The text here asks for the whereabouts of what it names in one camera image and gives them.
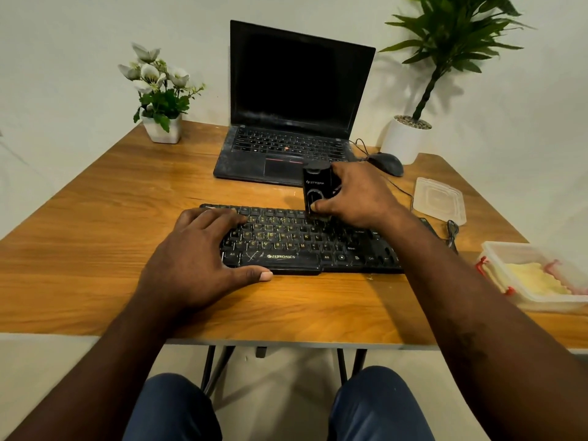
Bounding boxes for person's right hand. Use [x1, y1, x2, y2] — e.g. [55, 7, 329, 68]
[311, 161, 406, 230]

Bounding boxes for person's right forearm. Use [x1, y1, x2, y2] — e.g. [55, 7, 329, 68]
[380, 209, 588, 441]

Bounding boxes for person's left leg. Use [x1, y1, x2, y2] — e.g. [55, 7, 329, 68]
[121, 373, 224, 441]

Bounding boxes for black laptop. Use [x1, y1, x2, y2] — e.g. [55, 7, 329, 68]
[213, 20, 377, 187]

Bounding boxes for green plant in white pot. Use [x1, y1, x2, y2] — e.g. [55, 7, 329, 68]
[378, 0, 534, 166]

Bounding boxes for black keyboard cable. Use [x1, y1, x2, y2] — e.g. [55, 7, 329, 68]
[383, 175, 460, 254]

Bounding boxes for black mouse cable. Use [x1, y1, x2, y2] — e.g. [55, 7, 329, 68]
[349, 138, 374, 162]

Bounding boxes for black computer keyboard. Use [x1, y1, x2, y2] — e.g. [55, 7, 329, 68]
[199, 204, 443, 276]

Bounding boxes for black table leg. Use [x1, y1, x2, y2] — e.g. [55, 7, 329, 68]
[200, 346, 236, 397]
[337, 348, 368, 387]

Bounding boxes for clear container with red clips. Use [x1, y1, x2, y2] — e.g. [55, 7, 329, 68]
[475, 241, 588, 314]

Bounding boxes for white flowers in white pot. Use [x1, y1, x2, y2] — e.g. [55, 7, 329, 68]
[118, 42, 206, 145]

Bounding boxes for person's left forearm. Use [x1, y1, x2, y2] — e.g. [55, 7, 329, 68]
[5, 291, 184, 441]

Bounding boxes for yellow cloth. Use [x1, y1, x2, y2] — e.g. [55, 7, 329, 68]
[504, 262, 573, 297]

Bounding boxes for person's left hand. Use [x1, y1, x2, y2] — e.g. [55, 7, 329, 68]
[137, 207, 274, 318]

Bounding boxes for person's right leg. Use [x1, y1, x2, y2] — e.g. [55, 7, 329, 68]
[326, 366, 435, 441]

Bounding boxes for person's leg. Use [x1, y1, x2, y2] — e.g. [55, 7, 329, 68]
[121, 373, 224, 441]
[326, 366, 435, 441]

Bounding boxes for clear plastic container lid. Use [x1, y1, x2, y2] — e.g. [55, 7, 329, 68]
[412, 177, 468, 227]

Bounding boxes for black computer mouse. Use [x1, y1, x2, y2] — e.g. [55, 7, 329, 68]
[367, 152, 405, 178]

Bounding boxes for black handheld mini vacuum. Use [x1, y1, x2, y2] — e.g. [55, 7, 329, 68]
[302, 161, 343, 221]

